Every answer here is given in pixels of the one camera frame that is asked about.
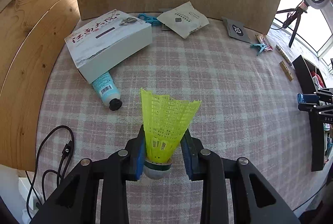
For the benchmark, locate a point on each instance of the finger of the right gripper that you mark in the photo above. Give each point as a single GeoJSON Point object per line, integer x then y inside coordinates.
{"type": "Point", "coordinates": [308, 107]}
{"type": "Point", "coordinates": [307, 98]}

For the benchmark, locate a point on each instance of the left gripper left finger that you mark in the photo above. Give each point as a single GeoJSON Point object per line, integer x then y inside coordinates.
{"type": "Point", "coordinates": [136, 148]}

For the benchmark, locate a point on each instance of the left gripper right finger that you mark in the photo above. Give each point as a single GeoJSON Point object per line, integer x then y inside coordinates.
{"type": "Point", "coordinates": [191, 148]}

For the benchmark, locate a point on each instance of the yellow shuttlecock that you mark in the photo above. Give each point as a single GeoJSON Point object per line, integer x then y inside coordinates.
{"type": "Point", "coordinates": [165, 121]}

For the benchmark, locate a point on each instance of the red pouch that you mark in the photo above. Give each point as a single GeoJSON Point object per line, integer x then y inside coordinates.
{"type": "Point", "coordinates": [317, 80]}

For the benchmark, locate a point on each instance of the wooden clothespin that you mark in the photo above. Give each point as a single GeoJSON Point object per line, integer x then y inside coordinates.
{"type": "Point", "coordinates": [286, 70]}

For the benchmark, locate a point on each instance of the black storage tray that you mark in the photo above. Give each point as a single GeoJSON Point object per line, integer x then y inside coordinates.
{"type": "Point", "coordinates": [305, 72]}

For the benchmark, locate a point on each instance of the patterned lighter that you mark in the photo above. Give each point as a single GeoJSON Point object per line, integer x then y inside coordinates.
{"type": "Point", "coordinates": [284, 55]}

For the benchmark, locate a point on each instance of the teal plastic clothespin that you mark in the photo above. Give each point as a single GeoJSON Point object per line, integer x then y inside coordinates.
{"type": "Point", "coordinates": [259, 47]}

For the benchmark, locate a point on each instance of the light blue cream tube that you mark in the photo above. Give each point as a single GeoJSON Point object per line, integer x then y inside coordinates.
{"type": "Point", "coordinates": [107, 91]}

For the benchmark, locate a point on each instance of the red coffee mate sachet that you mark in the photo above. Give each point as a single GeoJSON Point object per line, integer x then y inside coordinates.
{"type": "Point", "coordinates": [264, 40]}

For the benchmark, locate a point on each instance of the grey square sachet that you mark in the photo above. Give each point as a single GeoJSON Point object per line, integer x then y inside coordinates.
{"type": "Point", "coordinates": [236, 30]}

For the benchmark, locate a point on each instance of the white printed cardboard box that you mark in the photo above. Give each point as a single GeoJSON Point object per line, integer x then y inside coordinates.
{"type": "Point", "coordinates": [106, 41]}

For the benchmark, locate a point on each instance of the blue scissor-shaped clip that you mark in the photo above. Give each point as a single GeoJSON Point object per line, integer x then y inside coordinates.
{"type": "Point", "coordinates": [153, 21]}

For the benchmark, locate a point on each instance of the cream shower cap packet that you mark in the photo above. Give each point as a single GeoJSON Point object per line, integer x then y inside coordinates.
{"type": "Point", "coordinates": [183, 20]}

